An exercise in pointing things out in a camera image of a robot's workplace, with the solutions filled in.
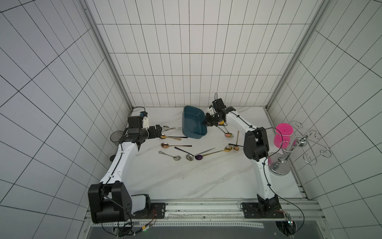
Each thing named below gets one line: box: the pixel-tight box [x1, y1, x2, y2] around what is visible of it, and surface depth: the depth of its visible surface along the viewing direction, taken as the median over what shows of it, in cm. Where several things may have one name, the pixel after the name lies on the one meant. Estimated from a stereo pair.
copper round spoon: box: [160, 142, 193, 149], surface depth 99 cm
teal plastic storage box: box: [182, 105, 208, 140], surface depth 102 cm
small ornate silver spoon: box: [158, 150, 182, 161], surface depth 92 cm
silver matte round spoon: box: [186, 147, 216, 161], surface depth 93 cm
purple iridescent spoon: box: [174, 146, 203, 161], surface depth 93 cm
